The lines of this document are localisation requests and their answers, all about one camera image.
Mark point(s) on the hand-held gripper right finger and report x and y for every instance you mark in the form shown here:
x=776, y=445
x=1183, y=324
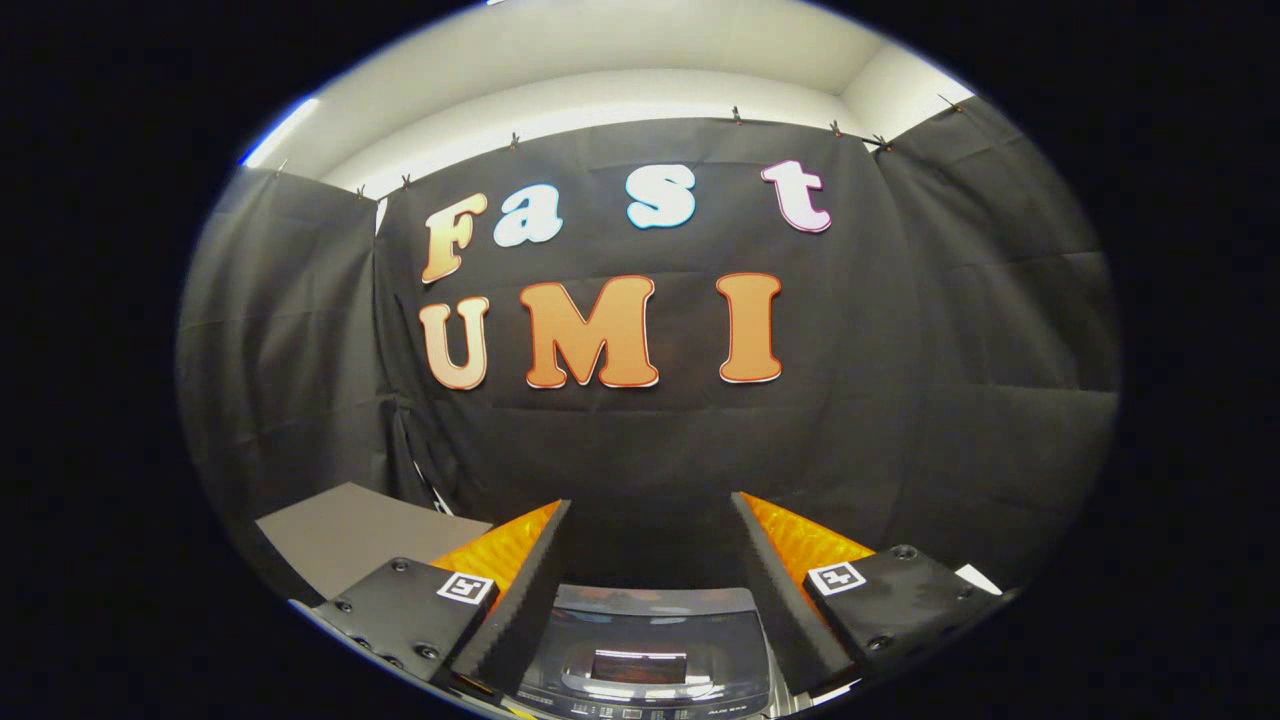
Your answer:
x=780, y=600

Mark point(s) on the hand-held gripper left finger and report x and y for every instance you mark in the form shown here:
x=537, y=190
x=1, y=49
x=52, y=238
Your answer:
x=520, y=610

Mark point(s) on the grey washing machine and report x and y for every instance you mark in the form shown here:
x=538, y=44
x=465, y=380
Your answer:
x=660, y=711

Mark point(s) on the grey side table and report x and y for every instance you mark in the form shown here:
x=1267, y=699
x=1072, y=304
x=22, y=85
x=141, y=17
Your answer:
x=350, y=530

